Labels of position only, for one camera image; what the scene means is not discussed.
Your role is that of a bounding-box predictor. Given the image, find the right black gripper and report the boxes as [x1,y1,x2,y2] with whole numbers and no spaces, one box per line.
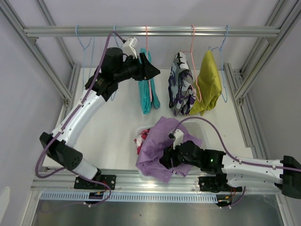
[158,138,200,170]

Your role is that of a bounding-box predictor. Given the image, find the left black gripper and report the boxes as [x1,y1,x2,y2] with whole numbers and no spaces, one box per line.
[114,53,160,83]

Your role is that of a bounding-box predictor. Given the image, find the teal trousers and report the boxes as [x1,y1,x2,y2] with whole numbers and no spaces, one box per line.
[137,48,161,115]

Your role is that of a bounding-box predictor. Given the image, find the pink camouflage trousers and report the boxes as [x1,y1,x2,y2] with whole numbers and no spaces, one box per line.
[134,128,150,155]

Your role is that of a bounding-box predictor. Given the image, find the grey purple camouflage trousers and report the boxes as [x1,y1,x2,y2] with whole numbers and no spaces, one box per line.
[168,52,196,116]

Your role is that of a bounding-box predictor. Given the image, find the pink hanger of teal trousers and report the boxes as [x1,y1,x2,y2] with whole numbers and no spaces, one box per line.
[145,26,152,103]

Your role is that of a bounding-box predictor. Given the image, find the blue hanger of purple trousers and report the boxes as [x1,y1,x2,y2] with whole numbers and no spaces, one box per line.
[111,24,119,101]

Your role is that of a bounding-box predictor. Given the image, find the pink hanger of camouflage trousers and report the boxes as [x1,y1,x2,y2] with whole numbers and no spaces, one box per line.
[182,24,202,103]

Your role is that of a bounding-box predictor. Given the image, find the light blue wire hanger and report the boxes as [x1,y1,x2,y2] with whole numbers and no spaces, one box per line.
[75,25,95,91]

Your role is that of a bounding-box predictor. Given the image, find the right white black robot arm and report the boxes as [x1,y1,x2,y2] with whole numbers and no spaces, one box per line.
[159,141,301,199]

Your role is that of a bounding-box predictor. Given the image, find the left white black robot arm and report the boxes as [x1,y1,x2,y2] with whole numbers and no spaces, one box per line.
[40,47,160,189]

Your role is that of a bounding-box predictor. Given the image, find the yellow trousers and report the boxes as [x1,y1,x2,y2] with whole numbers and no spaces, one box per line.
[189,50,222,115]

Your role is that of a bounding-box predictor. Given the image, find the blue hanger of yellow trousers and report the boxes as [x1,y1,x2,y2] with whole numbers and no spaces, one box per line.
[208,25,229,103]

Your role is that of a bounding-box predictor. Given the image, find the white plastic basket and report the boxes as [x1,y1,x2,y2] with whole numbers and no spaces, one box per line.
[136,120,210,179]

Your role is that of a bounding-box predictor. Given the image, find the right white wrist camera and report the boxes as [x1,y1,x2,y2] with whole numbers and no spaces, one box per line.
[168,129,184,150]

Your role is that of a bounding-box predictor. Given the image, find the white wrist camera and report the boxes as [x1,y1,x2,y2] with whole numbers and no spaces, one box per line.
[121,37,138,58]
[168,129,184,150]

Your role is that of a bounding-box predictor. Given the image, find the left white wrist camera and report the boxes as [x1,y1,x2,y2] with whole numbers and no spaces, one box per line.
[121,37,138,58]

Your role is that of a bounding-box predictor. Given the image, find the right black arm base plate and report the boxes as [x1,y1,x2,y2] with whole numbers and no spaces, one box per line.
[197,176,243,208]

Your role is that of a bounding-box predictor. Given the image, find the aluminium frame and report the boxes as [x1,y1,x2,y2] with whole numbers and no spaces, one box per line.
[0,0,301,226]

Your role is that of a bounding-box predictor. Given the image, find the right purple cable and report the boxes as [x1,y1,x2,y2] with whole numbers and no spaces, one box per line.
[174,118,301,208]

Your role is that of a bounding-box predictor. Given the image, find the purple cable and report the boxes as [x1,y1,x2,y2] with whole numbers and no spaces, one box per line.
[174,118,301,208]
[34,30,125,208]

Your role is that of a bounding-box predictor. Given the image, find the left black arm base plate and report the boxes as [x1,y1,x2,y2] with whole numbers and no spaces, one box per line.
[73,174,116,205]

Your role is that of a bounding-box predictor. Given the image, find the aluminium hanging rail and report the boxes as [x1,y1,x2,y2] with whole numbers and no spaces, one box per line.
[24,25,281,38]

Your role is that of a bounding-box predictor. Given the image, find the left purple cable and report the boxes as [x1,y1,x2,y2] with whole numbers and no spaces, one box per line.
[34,30,125,208]

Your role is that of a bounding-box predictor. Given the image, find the white slotted cable duct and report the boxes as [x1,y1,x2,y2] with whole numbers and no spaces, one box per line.
[40,191,218,203]

